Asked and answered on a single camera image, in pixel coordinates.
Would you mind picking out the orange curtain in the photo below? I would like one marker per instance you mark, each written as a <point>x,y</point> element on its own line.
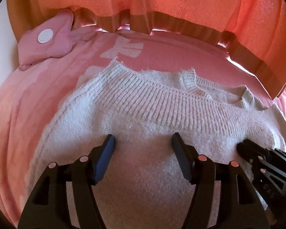
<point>252,31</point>

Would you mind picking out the white knitted sweater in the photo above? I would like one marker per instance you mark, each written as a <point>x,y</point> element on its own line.
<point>143,186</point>

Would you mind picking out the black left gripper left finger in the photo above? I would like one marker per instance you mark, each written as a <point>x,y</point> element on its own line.
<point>47,205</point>

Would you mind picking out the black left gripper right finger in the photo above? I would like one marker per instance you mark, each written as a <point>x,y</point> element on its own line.
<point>223,195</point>

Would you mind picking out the pink polka dot pillow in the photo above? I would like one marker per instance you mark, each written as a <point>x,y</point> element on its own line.
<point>51,39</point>

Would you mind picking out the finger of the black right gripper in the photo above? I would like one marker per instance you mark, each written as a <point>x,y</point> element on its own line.
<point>258,146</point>
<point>245,155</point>

